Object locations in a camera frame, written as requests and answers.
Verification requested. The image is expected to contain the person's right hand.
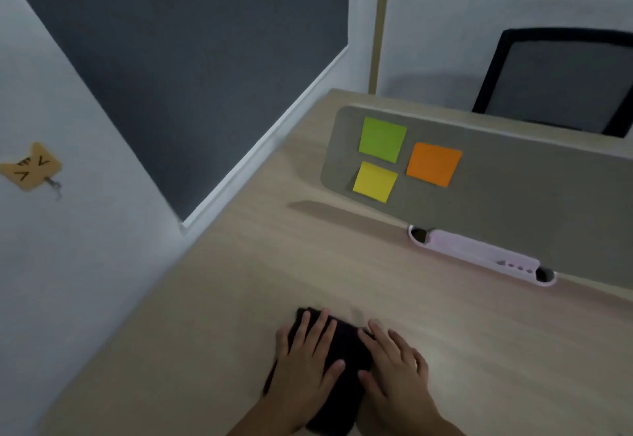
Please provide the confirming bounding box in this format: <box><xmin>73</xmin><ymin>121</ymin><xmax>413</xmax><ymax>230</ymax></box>
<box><xmin>357</xmin><ymin>320</ymin><xmax>440</xmax><ymax>426</ymax></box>

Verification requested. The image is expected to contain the person's left hand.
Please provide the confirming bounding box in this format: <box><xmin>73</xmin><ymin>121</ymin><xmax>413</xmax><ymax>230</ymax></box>
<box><xmin>269</xmin><ymin>308</ymin><xmax>346</xmax><ymax>420</ymax></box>

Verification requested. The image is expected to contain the black cloth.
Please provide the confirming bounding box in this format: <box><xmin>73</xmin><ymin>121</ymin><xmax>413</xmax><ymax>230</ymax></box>
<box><xmin>262</xmin><ymin>307</ymin><xmax>377</xmax><ymax>436</ymax></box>

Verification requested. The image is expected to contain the person's right forearm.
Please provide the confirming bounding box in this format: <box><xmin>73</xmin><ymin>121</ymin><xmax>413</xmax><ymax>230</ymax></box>
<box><xmin>388</xmin><ymin>412</ymin><xmax>467</xmax><ymax>436</ymax></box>

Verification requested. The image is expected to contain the person's left forearm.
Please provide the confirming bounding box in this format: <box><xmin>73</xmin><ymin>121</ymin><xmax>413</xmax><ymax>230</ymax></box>
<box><xmin>226</xmin><ymin>401</ymin><xmax>308</xmax><ymax>436</ymax></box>

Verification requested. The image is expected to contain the yellow sticky note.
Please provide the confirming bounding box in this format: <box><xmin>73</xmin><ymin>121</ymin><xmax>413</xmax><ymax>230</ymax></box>
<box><xmin>352</xmin><ymin>161</ymin><xmax>399</xmax><ymax>204</ymax></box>

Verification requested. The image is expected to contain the orange sticky note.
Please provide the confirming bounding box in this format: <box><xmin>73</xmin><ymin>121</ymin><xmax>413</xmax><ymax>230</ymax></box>
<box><xmin>406</xmin><ymin>142</ymin><xmax>463</xmax><ymax>188</ymax></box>

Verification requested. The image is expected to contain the grey desk divider panel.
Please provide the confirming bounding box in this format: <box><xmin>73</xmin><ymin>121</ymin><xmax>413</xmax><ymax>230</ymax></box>
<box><xmin>320</xmin><ymin>104</ymin><xmax>633</xmax><ymax>289</ymax></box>

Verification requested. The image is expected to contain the green sticky note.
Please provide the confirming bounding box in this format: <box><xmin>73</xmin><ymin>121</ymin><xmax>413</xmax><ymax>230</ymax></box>
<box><xmin>358</xmin><ymin>116</ymin><xmax>407</xmax><ymax>164</ymax></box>

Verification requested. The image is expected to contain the dark grey pinboard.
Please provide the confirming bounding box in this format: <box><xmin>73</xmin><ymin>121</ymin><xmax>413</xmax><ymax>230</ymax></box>
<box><xmin>0</xmin><ymin>0</ymin><xmax>350</xmax><ymax>222</ymax></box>

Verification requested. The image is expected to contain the black mesh office chair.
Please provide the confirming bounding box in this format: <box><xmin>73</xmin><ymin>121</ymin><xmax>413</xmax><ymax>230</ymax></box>
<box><xmin>472</xmin><ymin>28</ymin><xmax>633</xmax><ymax>139</ymax></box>

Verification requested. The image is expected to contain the white desk cable tray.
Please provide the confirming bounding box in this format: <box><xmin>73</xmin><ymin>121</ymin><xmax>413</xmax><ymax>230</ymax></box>
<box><xmin>407</xmin><ymin>224</ymin><xmax>558</xmax><ymax>287</ymax></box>

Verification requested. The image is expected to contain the white pinboard frame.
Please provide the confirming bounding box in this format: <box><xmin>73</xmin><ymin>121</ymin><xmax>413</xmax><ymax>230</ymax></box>
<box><xmin>179</xmin><ymin>45</ymin><xmax>350</xmax><ymax>232</ymax></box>

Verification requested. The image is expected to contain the orange cat-shaped wall hook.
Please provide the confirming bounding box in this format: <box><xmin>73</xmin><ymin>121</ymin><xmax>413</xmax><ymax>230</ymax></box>
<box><xmin>0</xmin><ymin>142</ymin><xmax>64</xmax><ymax>201</ymax></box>

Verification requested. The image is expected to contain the beige wooden wall strip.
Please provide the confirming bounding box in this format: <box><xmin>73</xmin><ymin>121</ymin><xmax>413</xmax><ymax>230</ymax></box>
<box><xmin>368</xmin><ymin>0</ymin><xmax>393</xmax><ymax>95</ymax></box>

